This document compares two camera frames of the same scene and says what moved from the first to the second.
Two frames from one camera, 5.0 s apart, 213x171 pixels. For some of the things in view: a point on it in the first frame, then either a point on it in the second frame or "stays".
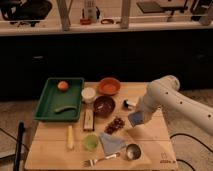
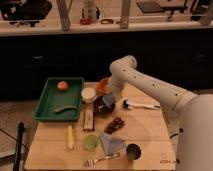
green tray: x=53 y=98 stays
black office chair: x=25 y=11 stays
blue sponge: x=136 y=118 to x=108 y=100
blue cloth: x=111 y=144 stays
